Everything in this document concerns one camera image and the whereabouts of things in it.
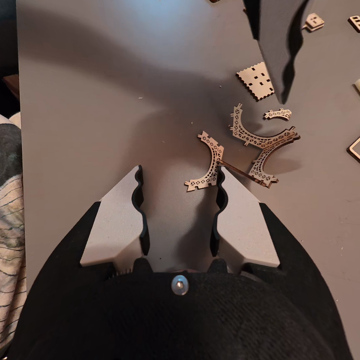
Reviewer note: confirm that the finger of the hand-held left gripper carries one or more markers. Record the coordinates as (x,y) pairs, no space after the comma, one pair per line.
(274,36)

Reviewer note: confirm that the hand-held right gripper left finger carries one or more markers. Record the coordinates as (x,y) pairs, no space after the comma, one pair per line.
(112,230)

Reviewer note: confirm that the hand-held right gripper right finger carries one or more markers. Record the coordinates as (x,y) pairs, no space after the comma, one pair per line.
(244,230)

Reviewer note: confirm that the grey desk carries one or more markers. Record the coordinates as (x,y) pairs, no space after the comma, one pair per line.
(98,112)

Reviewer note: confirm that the small wooden square block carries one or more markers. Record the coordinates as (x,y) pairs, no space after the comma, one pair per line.
(314,22)
(355,24)

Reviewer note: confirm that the square notched wooden plate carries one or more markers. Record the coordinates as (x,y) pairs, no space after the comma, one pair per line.
(253,81)

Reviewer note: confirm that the small wooden lattice bridge piece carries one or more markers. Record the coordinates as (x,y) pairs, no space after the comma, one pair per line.
(277,114)

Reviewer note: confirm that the pale short cylinder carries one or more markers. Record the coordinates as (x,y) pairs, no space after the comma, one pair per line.
(357,87)

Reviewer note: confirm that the person's pale striped clothing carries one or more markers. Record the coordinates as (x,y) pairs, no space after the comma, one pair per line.
(11,225)

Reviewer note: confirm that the wooden sheet frame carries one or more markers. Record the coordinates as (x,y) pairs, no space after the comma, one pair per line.
(350,149)

